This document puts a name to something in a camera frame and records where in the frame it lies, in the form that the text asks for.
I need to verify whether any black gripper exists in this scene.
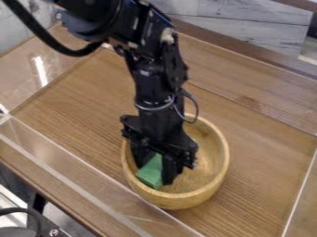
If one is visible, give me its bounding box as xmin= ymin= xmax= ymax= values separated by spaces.
xmin=120 ymin=103 xmax=198 ymax=185

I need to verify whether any green rectangular block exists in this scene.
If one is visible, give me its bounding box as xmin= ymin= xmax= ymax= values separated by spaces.
xmin=136 ymin=154 xmax=162 ymax=190

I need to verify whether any brown wooden bowl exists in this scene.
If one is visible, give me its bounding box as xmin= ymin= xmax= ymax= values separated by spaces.
xmin=122 ymin=117 xmax=230 ymax=210

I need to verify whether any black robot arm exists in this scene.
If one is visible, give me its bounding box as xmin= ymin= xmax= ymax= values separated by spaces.
xmin=2 ymin=0 xmax=198 ymax=185

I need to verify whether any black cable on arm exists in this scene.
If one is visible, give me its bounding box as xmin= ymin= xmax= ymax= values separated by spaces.
xmin=172 ymin=87 xmax=199 ymax=125

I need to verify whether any clear acrylic tray wall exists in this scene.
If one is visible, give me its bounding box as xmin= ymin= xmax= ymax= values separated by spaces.
xmin=0 ymin=105 xmax=203 ymax=237

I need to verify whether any black cable bottom left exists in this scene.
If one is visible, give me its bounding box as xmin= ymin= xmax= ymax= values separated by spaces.
xmin=0 ymin=206 xmax=41 ymax=237

